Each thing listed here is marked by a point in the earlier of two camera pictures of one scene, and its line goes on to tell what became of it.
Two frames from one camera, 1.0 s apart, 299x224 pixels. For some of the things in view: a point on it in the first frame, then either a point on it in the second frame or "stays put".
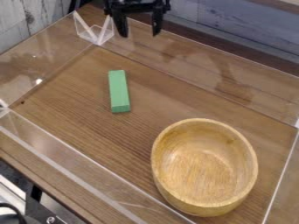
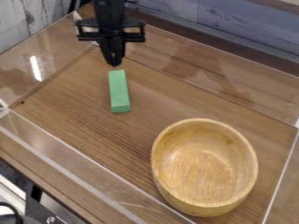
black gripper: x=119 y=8 -> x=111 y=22
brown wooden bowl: x=204 y=166 stays put
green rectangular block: x=119 y=94 stays put
